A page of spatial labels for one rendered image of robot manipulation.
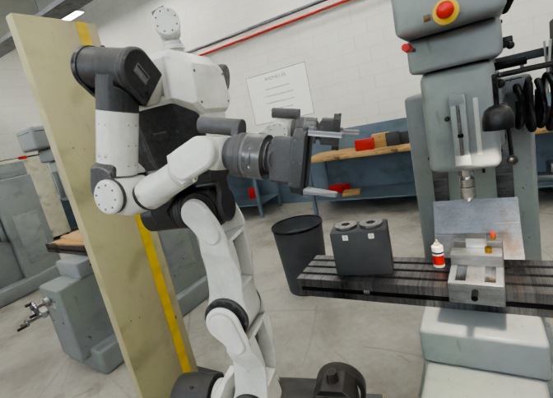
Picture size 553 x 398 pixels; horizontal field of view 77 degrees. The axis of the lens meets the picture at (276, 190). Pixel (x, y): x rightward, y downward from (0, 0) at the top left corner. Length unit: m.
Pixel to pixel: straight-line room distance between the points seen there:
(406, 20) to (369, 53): 4.60
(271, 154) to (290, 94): 5.50
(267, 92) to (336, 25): 1.58
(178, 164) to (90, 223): 1.39
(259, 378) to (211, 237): 0.50
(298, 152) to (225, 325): 0.65
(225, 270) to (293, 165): 0.52
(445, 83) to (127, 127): 0.89
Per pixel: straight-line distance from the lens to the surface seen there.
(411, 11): 1.09
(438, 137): 1.21
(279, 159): 0.64
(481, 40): 1.16
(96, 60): 0.87
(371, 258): 1.43
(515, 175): 1.71
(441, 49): 1.16
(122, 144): 0.84
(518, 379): 1.35
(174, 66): 0.92
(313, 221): 3.35
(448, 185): 1.71
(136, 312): 2.26
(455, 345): 1.31
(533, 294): 1.35
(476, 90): 1.19
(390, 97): 5.59
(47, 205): 9.05
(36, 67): 2.08
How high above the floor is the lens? 1.59
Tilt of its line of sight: 12 degrees down
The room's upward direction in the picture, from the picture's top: 12 degrees counter-clockwise
